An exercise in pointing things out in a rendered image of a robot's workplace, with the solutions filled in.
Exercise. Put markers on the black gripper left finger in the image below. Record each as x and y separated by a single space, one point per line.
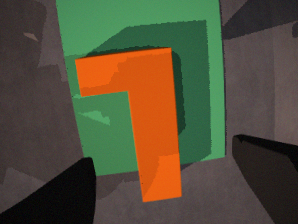
68 199

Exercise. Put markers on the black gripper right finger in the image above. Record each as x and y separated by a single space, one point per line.
271 170

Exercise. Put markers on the orange l-shaped part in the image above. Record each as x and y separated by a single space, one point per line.
148 77

